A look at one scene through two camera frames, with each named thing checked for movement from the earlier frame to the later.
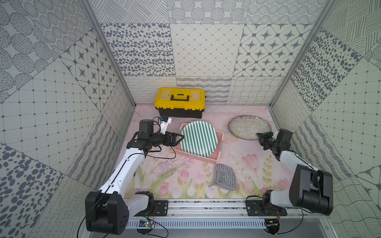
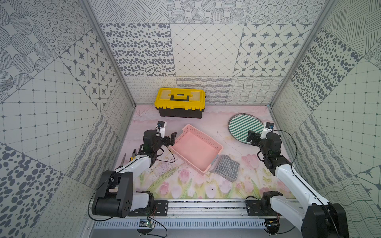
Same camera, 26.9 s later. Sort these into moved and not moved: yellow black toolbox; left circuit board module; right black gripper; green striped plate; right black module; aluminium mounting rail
Moved: green striped plate; right black gripper
Not moved: left circuit board module; right black module; aluminium mounting rail; yellow black toolbox
